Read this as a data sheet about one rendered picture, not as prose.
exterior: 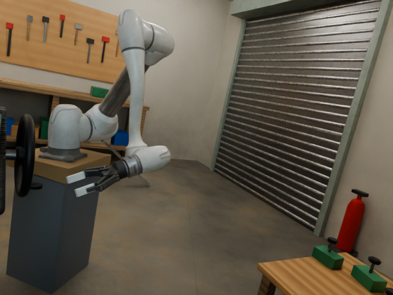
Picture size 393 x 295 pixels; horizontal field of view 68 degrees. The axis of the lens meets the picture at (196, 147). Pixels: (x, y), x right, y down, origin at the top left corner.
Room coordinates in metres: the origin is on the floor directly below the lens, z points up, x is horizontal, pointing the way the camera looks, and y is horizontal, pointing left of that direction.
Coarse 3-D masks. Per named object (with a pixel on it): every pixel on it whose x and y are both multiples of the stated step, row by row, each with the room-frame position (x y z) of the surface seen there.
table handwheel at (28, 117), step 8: (24, 120) 0.94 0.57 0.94; (32, 120) 0.95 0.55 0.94; (24, 128) 0.97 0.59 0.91; (32, 128) 0.91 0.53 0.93; (16, 136) 1.07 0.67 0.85; (24, 136) 0.97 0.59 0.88; (32, 136) 0.90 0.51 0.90; (16, 144) 1.07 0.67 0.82; (24, 144) 0.97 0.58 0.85; (32, 144) 0.88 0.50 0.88; (8, 152) 0.94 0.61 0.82; (16, 152) 0.95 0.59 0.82; (24, 152) 0.96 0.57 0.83; (32, 152) 0.88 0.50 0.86; (16, 160) 0.95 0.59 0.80; (24, 160) 0.95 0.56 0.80; (32, 160) 0.87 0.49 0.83; (16, 168) 1.05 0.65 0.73; (24, 168) 0.87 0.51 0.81; (32, 168) 0.87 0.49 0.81; (16, 176) 1.02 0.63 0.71; (24, 176) 0.87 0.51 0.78; (32, 176) 0.88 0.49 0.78; (16, 184) 0.99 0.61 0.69; (24, 184) 0.87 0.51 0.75; (16, 192) 0.95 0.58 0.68; (24, 192) 0.89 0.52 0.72
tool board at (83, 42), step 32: (0, 0) 3.51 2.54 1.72; (32, 0) 3.67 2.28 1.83; (64, 0) 3.84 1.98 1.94; (0, 32) 3.52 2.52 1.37; (32, 32) 3.68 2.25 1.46; (64, 32) 3.87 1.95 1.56; (96, 32) 4.06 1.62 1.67; (32, 64) 3.70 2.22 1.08; (64, 64) 3.89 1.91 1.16; (96, 64) 4.09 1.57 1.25
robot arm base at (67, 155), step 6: (42, 150) 1.50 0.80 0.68; (48, 150) 1.44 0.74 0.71; (54, 150) 1.42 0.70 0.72; (60, 150) 1.42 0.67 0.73; (66, 150) 1.43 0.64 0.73; (72, 150) 1.45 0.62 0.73; (78, 150) 1.50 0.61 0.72; (42, 156) 1.42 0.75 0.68; (48, 156) 1.42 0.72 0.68; (54, 156) 1.42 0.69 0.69; (60, 156) 1.42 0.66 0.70; (66, 156) 1.43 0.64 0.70; (72, 156) 1.45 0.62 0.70; (78, 156) 1.49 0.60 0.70; (84, 156) 1.55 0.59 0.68; (72, 162) 1.41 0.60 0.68
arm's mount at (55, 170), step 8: (40, 152) 1.51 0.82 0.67; (88, 152) 1.65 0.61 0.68; (96, 152) 1.68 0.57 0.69; (8, 160) 1.40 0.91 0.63; (40, 160) 1.37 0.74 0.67; (48, 160) 1.39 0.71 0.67; (56, 160) 1.41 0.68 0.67; (80, 160) 1.47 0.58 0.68; (88, 160) 1.49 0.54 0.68; (96, 160) 1.53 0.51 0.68; (104, 160) 1.60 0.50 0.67; (40, 168) 1.35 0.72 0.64; (48, 168) 1.34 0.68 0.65; (56, 168) 1.33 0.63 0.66; (64, 168) 1.32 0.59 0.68; (72, 168) 1.34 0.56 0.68; (80, 168) 1.40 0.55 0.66; (48, 176) 1.34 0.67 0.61; (56, 176) 1.33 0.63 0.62; (64, 176) 1.32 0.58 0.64
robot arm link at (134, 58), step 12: (132, 48) 1.26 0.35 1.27; (132, 60) 1.26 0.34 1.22; (132, 72) 1.26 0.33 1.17; (132, 84) 1.27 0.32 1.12; (144, 84) 1.30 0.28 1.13; (132, 96) 1.28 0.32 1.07; (132, 108) 1.30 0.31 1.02; (132, 120) 1.32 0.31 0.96; (132, 132) 1.34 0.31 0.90; (132, 144) 1.33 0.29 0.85; (144, 144) 1.35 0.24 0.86
